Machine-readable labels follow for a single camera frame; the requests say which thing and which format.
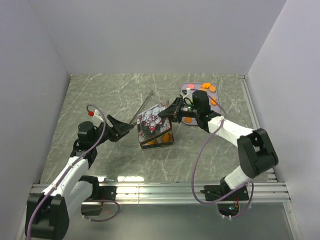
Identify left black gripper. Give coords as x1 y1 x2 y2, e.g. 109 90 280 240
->
91 114 134 147

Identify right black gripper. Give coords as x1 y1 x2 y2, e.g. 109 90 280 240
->
157 97 200 124

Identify metal tongs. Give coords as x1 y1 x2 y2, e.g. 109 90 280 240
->
129 90 154 125

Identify gold tin lid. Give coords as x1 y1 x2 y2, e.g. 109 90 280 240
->
136 101 172 144

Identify orange round dotted cookie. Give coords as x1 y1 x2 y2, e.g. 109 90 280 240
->
162 133 171 143

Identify gold cookie tin base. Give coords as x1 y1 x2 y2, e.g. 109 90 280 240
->
140 131 174 150

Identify lavender plastic tray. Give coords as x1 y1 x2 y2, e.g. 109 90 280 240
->
180 82 221 114

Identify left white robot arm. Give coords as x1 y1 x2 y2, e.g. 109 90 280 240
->
25 115 134 240

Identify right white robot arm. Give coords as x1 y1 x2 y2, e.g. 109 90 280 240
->
158 90 279 204

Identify orange chocolate chip cookie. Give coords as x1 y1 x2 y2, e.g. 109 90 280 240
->
184 117 193 124

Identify pink round cookie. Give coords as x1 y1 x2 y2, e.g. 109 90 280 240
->
187 84 195 89

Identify orange pumpkin cookie right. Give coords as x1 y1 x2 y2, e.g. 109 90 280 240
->
211 97 217 106

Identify orange fish cookie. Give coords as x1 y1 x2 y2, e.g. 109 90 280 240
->
201 82 211 89

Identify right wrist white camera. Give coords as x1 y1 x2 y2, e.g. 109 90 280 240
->
180 88 191 99

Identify wrist white camera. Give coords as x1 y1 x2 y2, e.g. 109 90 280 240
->
88 109 103 125
180 88 191 99

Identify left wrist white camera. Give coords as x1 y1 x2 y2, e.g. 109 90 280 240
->
88 109 103 125

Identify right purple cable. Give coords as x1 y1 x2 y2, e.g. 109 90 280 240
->
191 93 255 220

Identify purple cable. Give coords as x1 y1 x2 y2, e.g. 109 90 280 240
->
191 93 255 220
26 104 121 240

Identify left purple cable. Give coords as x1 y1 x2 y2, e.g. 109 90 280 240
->
26 104 121 240

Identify aluminium rail frame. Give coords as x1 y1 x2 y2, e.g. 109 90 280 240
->
14 73 300 240

